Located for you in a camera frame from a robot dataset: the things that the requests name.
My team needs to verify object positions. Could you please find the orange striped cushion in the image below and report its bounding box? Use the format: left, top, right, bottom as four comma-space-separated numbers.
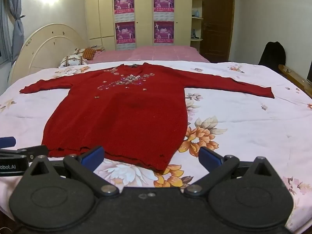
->
82, 46, 105, 60

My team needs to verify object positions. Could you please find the brown wooden door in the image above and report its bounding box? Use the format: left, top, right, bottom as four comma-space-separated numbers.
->
200, 0, 235, 62

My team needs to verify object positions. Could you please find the red knitted sweater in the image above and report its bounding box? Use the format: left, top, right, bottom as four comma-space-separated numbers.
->
19, 63, 275, 173

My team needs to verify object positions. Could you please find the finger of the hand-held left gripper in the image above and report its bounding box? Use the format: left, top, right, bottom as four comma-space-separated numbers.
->
0, 137, 16, 147
0, 145, 50, 163

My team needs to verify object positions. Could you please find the pink bed sheet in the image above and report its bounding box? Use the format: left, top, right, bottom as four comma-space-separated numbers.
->
86, 45, 210, 64

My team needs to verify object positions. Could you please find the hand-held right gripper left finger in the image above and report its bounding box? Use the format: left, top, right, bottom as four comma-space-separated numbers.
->
23, 146, 120, 198

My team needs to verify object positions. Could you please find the cream arched headboard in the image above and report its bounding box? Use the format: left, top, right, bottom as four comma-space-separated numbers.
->
8, 23, 89, 86

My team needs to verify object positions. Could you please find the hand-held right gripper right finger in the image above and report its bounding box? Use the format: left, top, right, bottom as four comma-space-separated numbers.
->
183, 147, 284, 197

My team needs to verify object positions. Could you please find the white floral blanket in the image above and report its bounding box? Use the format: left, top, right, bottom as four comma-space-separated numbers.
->
0, 60, 312, 234

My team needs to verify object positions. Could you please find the cream wardrobe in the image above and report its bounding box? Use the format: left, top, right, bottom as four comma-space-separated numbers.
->
84, 0, 204, 51

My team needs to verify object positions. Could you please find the pink wall poster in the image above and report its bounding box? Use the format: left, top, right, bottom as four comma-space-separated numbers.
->
115, 21, 136, 45
153, 21, 175, 45
113, 0, 135, 22
153, 0, 175, 21

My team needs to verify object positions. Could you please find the wooden bed frame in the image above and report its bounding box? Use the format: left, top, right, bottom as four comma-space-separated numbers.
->
278, 64, 312, 91

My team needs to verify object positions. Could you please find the grey blue curtain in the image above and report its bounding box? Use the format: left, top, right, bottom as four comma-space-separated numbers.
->
0, 0, 25, 64

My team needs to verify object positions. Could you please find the cream corner shelf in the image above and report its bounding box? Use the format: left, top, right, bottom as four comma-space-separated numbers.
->
191, 0, 204, 50

